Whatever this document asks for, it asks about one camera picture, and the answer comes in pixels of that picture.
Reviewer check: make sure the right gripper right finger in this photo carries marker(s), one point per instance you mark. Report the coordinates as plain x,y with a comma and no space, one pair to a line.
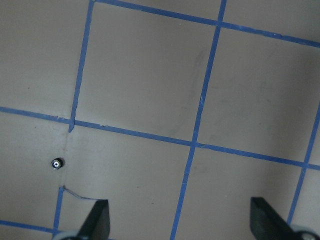
266,224

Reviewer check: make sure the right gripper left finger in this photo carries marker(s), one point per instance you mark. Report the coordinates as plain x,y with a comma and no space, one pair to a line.
97,224

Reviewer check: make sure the small black bearing gear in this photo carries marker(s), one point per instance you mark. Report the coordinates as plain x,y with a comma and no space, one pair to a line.
57,163

